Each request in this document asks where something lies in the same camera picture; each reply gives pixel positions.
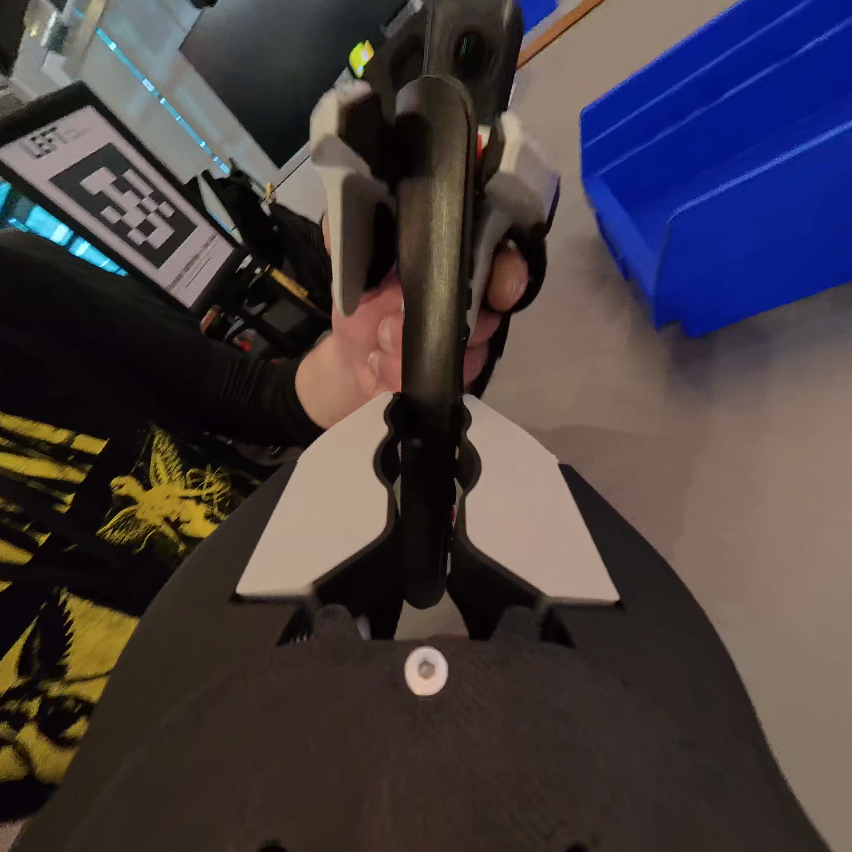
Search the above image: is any marker tag sign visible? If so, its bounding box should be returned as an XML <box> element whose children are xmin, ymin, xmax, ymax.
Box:
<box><xmin>0</xmin><ymin>81</ymin><xmax>249</xmax><ymax>315</ymax></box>

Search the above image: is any person's left hand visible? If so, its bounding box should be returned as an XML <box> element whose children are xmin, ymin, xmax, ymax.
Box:
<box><xmin>296</xmin><ymin>218</ymin><xmax>531</xmax><ymax>431</ymax></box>

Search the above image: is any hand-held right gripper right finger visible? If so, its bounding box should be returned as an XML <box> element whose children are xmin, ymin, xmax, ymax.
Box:
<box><xmin>447</xmin><ymin>393</ymin><xmax>621</xmax><ymax>641</ymax></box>

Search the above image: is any large blue plastic bin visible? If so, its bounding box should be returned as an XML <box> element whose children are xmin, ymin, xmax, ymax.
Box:
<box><xmin>578</xmin><ymin>0</ymin><xmax>852</xmax><ymax>338</ymax></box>

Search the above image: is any black remote control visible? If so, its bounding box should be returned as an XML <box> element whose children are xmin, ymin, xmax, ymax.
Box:
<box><xmin>394</xmin><ymin>75</ymin><xmax>479</xmax><ymax>610</ymax></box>

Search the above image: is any black monitor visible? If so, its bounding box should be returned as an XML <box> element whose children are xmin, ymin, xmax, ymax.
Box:
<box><xmin>178</xmin><ymin>0</ymin><xmax>417</xmax><ymax>170</ymax></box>

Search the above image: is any person's black yellow shirt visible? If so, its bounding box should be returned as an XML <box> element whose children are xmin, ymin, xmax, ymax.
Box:
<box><xmin>0</xmin><ymin>409</ymin><xmax>280</xmax><ymax>789</ymax></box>

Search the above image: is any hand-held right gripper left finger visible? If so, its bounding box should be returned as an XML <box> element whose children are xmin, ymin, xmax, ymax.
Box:
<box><xmin>235</xmin><ymin>391</ymin><xmax>403</xmax><ymax>641</ymax></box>

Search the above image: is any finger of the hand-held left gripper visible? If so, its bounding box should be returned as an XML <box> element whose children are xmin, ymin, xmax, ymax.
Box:
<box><xmin>308</xmin><ymin>81</ymin><xmax>400</xmax><ymax>319</ymax></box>
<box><xmin>465</xmin><ymin>114</ymin><xmax>561</xmax><ymax>335</ymax></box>

